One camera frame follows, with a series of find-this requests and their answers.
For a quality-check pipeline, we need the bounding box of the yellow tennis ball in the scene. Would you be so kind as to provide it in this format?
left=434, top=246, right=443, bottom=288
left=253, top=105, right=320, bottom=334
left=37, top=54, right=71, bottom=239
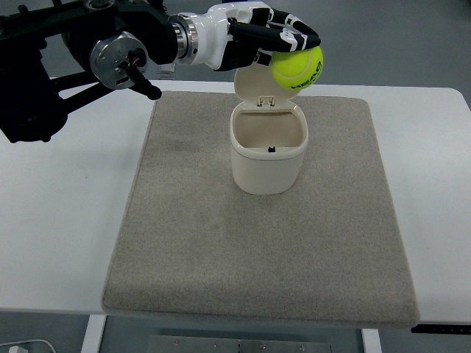
left=269, top=46, right=324, bottom=90

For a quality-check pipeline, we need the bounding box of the white table leg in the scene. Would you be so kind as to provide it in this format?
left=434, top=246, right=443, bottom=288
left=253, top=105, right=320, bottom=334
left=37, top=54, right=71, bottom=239
left=80, top=315, right=107, bottom=353
left=361, top=329, right=383, bottom=353

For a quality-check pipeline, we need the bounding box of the white table leg right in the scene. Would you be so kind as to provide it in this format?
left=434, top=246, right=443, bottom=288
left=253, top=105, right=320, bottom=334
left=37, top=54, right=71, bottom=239
left=361, top=329, right=383, bottom=353

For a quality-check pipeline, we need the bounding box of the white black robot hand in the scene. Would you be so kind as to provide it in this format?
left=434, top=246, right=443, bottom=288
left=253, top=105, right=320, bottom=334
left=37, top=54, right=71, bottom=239
left=190, top=1, right=321, bottom=71

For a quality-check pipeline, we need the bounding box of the beige felt mat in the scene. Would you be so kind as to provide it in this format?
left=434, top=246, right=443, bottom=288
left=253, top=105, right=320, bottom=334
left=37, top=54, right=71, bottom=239
left=102, top=92, right=419, bottom=328

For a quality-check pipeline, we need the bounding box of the beige lidded bin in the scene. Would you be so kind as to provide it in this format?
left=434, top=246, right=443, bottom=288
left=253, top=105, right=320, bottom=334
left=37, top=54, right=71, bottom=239
left=230, top=63, right=309, bottom=195

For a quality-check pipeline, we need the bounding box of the white grey device on floor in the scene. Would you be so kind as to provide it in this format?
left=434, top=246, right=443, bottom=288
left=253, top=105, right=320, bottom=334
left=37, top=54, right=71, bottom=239
left=1, top=339, right=57, bottom=353

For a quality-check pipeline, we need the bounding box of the black table control panel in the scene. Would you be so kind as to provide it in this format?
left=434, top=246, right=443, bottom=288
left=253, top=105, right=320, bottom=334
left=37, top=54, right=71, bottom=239
left=411, top=324, right=471, bottom=335

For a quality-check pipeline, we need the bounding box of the clear floor plate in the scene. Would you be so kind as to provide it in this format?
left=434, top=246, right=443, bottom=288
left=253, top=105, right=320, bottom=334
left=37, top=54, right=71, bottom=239
left=155, top=63, right=176, bottom=80

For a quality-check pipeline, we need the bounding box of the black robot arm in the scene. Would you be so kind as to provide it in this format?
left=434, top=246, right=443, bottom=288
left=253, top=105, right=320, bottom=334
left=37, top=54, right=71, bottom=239
left=1, top=1, right=189, bottom=143

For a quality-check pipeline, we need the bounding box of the white table leg left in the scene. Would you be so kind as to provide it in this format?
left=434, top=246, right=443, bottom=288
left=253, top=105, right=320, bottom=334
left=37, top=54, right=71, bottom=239
left=80, top=315, right=107, bottom=353

